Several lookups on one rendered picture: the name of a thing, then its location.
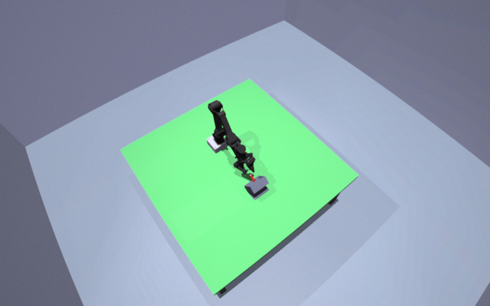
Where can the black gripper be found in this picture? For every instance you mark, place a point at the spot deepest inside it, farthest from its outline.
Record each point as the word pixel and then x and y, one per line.
pixel 241 160

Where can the grey panel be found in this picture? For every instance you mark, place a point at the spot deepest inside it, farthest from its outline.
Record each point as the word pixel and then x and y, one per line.
pixel 258 187

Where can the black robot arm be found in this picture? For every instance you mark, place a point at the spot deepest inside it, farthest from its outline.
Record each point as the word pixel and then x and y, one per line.
pixel 222 128

